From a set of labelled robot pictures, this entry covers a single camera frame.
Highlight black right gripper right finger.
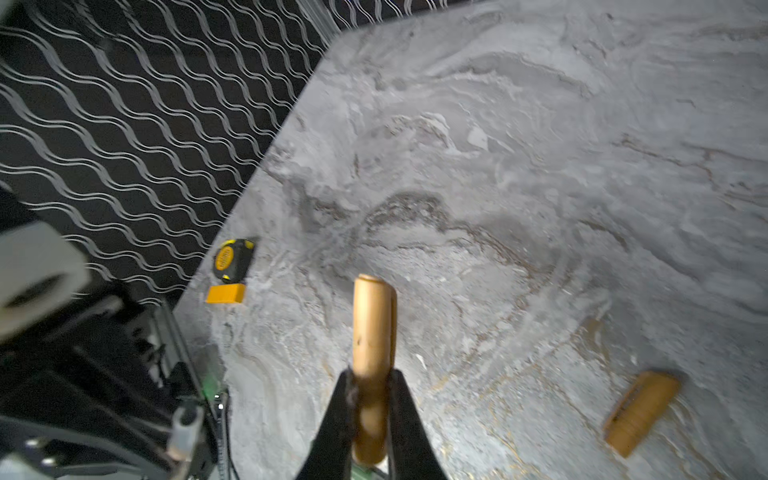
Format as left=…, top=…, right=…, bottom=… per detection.
left=387, top=369, right=447, bottom=480

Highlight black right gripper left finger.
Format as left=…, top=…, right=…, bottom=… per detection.
left=295, top=368, right=359, bottom=480

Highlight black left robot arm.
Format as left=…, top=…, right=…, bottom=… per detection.
left=1, top=191, right=217, bottom=479

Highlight yellow cube block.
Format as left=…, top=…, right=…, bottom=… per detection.
left=206, top=283, right=246, bottom=304

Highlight yellow black tape measure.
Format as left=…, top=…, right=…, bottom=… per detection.
left=213, top=239, right=256, bottom=284

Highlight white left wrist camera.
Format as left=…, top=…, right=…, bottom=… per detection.
left=1, top=221, right=89, bottom=342

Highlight aluminium corner frame post left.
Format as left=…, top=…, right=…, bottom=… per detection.
left=297, top=0, right=341, bottom=47

